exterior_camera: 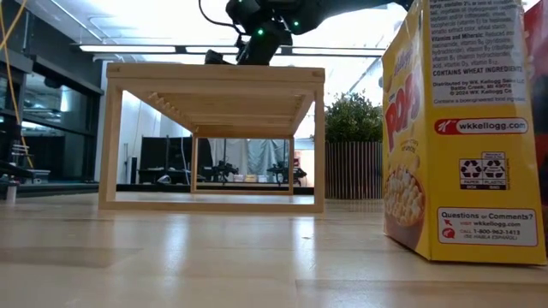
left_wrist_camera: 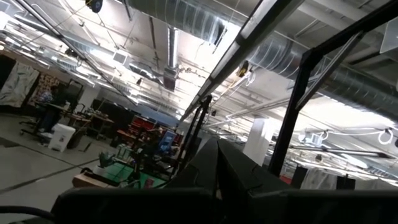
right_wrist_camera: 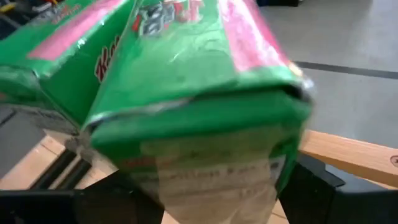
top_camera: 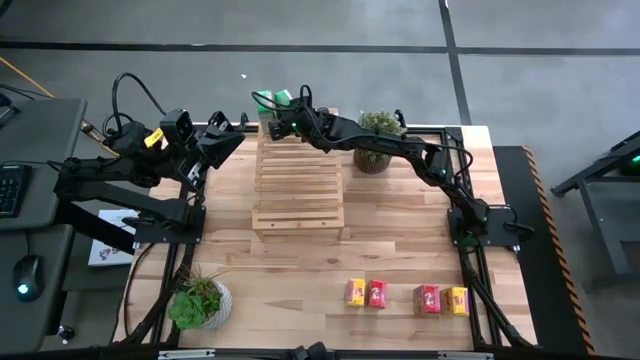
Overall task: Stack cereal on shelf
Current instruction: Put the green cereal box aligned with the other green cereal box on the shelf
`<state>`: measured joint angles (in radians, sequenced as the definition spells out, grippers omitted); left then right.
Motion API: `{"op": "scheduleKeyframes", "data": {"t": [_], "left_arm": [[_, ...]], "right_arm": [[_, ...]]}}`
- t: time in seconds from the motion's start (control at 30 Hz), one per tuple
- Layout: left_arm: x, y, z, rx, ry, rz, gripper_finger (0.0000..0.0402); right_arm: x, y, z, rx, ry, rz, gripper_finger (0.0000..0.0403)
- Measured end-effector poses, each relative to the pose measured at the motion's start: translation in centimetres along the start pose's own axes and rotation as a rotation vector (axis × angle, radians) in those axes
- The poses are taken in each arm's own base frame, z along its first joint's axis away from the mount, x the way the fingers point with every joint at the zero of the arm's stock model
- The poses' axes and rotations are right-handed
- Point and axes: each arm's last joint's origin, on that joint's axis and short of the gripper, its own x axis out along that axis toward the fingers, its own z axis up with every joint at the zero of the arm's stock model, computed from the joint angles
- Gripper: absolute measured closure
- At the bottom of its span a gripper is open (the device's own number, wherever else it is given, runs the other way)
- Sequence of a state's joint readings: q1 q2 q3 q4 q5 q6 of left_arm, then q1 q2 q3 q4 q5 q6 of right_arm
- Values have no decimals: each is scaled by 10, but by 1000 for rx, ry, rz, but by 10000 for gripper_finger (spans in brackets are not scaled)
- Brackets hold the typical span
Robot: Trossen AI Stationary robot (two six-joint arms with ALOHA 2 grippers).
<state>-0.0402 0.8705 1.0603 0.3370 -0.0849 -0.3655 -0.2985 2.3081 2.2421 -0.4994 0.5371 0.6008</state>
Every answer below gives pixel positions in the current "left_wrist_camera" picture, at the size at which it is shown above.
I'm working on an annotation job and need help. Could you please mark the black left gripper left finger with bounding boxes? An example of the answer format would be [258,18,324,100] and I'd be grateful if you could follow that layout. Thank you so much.
[52,139,218,224]

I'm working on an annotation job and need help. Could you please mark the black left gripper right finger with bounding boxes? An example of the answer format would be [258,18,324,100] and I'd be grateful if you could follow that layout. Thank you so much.
[218,139,398,224]

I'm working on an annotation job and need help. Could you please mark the red storage shelf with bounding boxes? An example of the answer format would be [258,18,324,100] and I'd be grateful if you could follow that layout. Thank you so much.
[129,114,156,134]

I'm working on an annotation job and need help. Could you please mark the white pillar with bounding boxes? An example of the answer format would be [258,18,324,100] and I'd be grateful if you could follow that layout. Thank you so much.
[242,118,274,166]

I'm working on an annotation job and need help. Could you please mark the black tripod stand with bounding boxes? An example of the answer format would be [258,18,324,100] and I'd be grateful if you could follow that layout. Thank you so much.
[177,95,214,175]

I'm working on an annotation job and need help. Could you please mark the blue panel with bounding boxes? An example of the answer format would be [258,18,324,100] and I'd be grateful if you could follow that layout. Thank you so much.
[158,129,177,153]

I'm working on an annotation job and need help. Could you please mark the green cutting mat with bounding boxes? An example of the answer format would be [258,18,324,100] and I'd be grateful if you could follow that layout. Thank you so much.
[102,161,166,188]

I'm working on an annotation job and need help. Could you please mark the cluttered work table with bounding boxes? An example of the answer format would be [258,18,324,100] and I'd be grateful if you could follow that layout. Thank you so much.
[67,105,116,141]

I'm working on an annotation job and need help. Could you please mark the white plastic bin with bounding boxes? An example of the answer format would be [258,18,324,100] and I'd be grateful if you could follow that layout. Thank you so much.
[48,123,76,152]

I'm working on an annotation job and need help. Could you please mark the person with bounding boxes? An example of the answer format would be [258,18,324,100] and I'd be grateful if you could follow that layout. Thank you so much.
[36,85,68,134]

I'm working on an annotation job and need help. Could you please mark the crumpled grey tarp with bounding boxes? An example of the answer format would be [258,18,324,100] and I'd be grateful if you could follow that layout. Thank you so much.
[0,62,40,108]

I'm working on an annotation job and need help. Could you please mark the black aluminium table frame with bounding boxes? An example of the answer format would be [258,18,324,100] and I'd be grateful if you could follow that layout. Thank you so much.
[269,0,398,178]

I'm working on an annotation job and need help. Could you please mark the yellow hanging cable reel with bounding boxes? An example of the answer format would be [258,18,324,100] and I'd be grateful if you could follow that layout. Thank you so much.
[236,60,251,78]

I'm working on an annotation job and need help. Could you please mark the silver ventilation duct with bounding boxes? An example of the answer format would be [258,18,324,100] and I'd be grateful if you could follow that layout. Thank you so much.
[127,0,242,44]
[247,32,398,114]

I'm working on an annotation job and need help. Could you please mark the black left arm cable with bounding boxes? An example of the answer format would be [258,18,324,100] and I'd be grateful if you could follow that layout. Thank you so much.
[0,205,56,222]

